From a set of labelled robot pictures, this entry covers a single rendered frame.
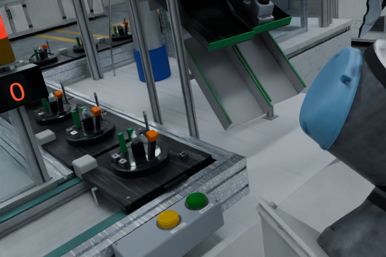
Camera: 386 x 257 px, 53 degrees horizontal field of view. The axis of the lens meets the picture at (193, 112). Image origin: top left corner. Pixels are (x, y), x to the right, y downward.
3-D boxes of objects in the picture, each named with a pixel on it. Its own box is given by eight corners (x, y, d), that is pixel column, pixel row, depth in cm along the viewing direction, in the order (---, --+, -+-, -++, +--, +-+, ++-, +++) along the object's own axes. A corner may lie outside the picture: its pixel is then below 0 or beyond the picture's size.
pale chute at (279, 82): (298, 94, 110) (307, 86, 107) (263, 109, 105) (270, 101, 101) (248, 19, 119) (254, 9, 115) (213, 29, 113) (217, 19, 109)
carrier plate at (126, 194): (212, 162, 91) (211, 154, 90) (127, 214, 77) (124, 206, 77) (153, 136, 108) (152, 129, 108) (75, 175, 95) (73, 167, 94)
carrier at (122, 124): (150, 135, 109) (141, 93, 104) (72, 173, 96) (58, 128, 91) (108, 116, 127) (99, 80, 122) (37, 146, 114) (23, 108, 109)
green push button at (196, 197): (211, 205, 76) (209, 196, 75) (196, 215, 74) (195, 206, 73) (197, 197, 79) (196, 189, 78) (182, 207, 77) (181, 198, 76)
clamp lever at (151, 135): (157, 158, 87) (158, 133, 82) (150, 162, 86) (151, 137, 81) (147, 148, 89) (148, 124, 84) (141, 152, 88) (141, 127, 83)
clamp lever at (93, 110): (102, 130, 106) (101, 109, 101) (96, 133, 105) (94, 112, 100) (95, 123, 108) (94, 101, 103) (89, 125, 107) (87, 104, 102)
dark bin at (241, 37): (253, 39, 95) (259, 12, 90) (209, 53, 90) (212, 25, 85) (192, -12, 111) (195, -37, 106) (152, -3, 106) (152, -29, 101)
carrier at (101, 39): (150, 37, 231) (146, 16, 226) (116, 48, 218) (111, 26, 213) (129, 34, 249) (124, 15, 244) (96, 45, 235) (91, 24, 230)
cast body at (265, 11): (271, 27, 101) (278, 3, 96) (257, 30, 100) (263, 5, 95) (256, 11, 107) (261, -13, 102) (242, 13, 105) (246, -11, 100)
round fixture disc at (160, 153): (181, 158, 91) (180, 150, 90) (132, 186, 83) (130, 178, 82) (147, 141, 101) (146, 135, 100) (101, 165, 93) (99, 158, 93)
